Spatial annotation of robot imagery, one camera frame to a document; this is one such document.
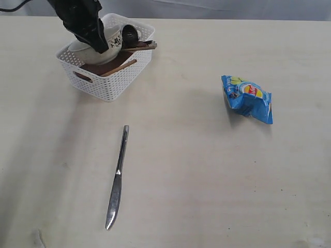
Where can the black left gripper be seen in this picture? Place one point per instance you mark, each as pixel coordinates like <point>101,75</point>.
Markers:
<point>81,17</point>

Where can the floral ceramic bowl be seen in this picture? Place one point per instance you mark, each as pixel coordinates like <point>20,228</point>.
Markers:
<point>88,55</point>

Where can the blue snack chip bag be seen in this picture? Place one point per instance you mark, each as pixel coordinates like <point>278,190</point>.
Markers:
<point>248,98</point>

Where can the stainless steel table knife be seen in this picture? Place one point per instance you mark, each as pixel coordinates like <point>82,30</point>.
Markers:
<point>115,196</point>

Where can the brown wooden plate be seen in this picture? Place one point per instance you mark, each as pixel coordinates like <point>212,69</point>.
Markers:
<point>120,59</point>

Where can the shiny metal cup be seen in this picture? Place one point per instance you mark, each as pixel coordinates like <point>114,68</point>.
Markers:
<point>130,37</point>

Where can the brown wooden chopstick front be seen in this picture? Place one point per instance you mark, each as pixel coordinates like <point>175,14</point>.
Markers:
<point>119,68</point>

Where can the brown wooden chopstick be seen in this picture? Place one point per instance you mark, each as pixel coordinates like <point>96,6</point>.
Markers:
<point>142,46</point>
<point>119,68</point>

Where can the white woven plastic basket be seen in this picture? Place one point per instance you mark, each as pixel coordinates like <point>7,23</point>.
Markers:
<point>104,88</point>

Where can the brown wooden chopstick rear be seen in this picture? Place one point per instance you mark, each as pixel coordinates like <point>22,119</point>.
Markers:
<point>142,46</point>

